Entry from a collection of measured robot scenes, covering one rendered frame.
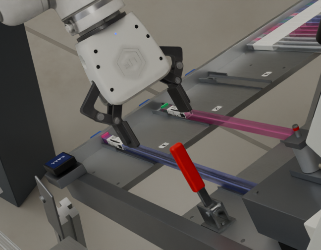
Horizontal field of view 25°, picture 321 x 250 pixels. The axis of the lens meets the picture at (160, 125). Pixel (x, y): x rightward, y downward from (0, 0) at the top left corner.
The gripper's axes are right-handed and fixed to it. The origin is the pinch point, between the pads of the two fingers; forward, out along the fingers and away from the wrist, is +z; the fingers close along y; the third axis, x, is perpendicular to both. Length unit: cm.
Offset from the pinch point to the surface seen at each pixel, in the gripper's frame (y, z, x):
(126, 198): -9.2, 6.4, 0.6
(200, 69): 21.9, 1.4, 25.9
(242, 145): 52, 37, 91
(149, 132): 5.1, 4.4, 19.8
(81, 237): -10.5, 17.3, 37.7
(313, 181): -1.2, 6.9, -33.1
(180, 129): 7.6, 5.5, 13.2
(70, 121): 18, 7, 114
